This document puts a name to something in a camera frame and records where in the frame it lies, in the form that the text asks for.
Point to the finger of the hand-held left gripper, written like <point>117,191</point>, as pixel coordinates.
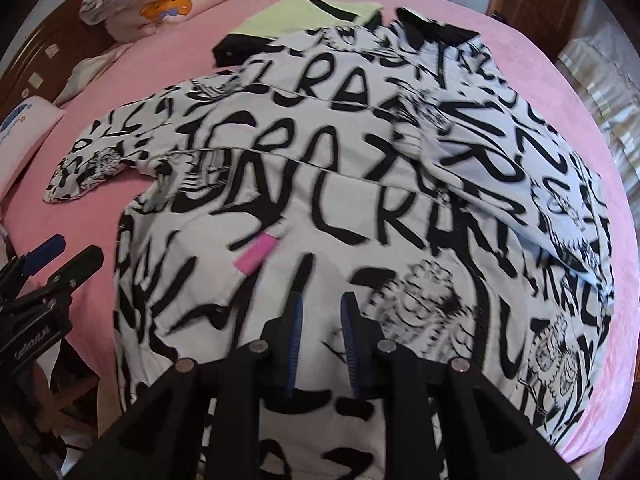
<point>77,266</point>
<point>42,251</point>

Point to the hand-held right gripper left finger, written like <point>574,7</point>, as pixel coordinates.
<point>295,345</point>

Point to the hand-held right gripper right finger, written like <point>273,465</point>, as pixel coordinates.
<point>350,345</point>

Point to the white black printed jacket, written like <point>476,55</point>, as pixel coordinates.
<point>350,170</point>

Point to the white pillow with blue print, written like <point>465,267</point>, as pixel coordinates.
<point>27,135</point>

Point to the small white cloth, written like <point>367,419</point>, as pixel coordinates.
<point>80,75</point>

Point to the wooden headboard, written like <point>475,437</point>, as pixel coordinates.
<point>50,45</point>

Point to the pink bed sheet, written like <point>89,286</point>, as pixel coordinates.
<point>500,50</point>

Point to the cream curtain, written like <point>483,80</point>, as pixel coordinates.
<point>610,85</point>

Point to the brown wooden door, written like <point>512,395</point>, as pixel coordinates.
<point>545,0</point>

